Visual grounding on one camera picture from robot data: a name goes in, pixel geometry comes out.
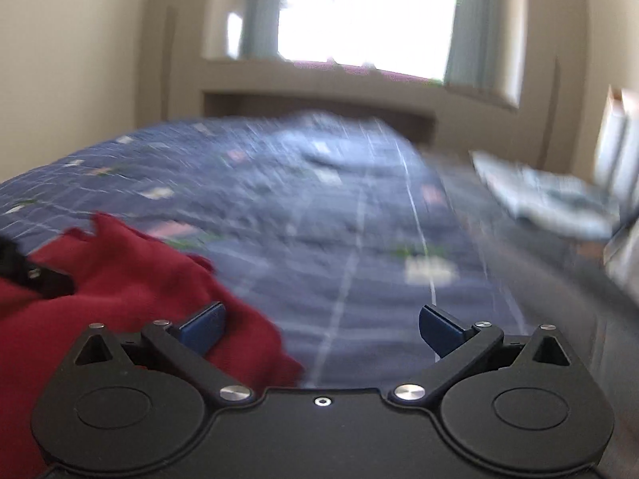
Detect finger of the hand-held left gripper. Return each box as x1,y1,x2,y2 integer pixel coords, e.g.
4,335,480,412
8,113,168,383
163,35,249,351
0,237,77,299

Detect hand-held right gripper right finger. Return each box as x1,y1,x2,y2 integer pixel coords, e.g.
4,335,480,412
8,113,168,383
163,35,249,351
387,304,573,406

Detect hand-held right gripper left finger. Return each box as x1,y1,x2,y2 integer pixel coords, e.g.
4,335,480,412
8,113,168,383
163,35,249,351
74,302,255,406

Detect dark red long-sleeve shirt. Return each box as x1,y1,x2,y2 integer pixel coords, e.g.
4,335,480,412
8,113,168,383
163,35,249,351
0,212,306,479

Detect light blue folded clothes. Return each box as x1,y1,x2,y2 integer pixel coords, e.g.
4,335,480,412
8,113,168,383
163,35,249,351
470,151,621,239

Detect grey blanket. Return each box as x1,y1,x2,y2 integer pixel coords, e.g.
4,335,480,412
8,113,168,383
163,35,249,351
439,160,639,479

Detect blue patchwork quilt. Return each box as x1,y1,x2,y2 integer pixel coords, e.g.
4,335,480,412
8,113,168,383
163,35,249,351
0,111,505,391

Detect white and dark cloth pile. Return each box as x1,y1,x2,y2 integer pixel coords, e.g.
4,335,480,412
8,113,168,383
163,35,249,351
601,220,639,291

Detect beige headboard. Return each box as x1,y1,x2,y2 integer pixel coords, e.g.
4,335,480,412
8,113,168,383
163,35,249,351
202,86,439,146

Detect pale blue curtain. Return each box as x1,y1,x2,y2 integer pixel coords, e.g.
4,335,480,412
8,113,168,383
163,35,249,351
442,0,501,91
238,0,289,59

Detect bright window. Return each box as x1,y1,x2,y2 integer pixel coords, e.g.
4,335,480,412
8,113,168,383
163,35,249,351
276,0,461,82

